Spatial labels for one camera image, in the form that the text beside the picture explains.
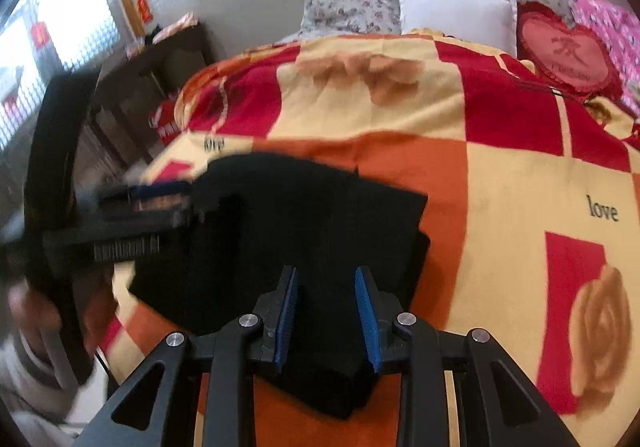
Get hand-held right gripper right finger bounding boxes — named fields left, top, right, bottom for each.
left=354, top=266, right=583, bottom=447

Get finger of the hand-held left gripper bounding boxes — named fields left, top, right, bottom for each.
left=42, top=214, right=195, bottom=264
left=97, top=178, right=195, bottom=214

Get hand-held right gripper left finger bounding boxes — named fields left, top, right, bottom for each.
left=77, top=264, right=301, bottom=447

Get black pants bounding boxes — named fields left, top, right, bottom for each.
left=127, top=152, right=432, bottom=420

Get person's left forearm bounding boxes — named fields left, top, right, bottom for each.
left=0, top=322, right=101, bottom=443

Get person's left hand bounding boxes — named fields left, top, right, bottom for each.
left=7, top=272, right=120, bottom=360

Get red paper bag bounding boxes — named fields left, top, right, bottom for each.
left=150, top=94, right=185, bottom=146

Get lattice window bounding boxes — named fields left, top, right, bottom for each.
left=0, top=0, right=121, bottom=152

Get dark wooden table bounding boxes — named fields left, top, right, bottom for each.
left=90, top=22, right=216, bottom=168

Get pink packet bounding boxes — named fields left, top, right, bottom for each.
left=152, top=12, right=198, bottom=45

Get red yellow printed blanket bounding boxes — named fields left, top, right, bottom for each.
left=95, top=29, right=640, bottom=447

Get white pillow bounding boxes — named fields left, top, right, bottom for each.
left=395, top=0, right=518, bottom=58

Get red heart-shaped cushion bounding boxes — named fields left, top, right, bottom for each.
left=515, top=2, right=623, bottom=100

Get pink printed quilt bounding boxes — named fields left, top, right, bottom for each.
left=537, top=0, right=640, bottom=92

